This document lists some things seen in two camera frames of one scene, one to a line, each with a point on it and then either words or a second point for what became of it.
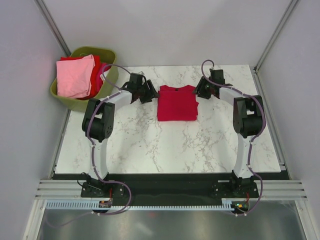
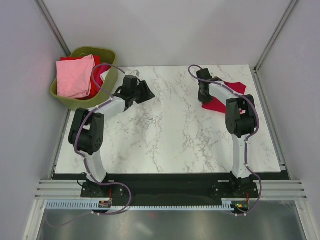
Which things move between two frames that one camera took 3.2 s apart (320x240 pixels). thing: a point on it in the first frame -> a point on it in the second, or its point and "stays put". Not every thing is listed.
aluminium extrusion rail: x=60 y=189 stays put
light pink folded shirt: x=74 y=76 stays put
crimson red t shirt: x=177 y=103 -> x=218 y=105
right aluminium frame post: x=288 y=12 stays put
